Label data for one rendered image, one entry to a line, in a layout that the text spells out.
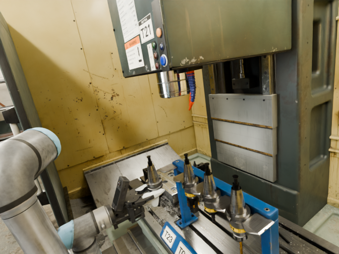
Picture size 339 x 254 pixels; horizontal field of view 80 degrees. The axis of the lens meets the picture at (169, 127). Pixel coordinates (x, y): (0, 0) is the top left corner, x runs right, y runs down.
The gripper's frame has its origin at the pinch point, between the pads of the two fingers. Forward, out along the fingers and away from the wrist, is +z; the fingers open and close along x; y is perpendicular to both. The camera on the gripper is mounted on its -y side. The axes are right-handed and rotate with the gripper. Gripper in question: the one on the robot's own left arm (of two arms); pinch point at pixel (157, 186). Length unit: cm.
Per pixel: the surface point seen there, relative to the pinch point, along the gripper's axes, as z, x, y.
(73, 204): -34, -111, 53
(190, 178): 8.1, 11.3, -4.3
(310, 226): 81, 17, 59
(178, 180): 6.6, 5.2, -1.8
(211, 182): 8.7, 22.0, -7.2
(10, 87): -39, -50, -46
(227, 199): 10.8, 25.8, -1.9
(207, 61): 22.2, 11.1, -42.7
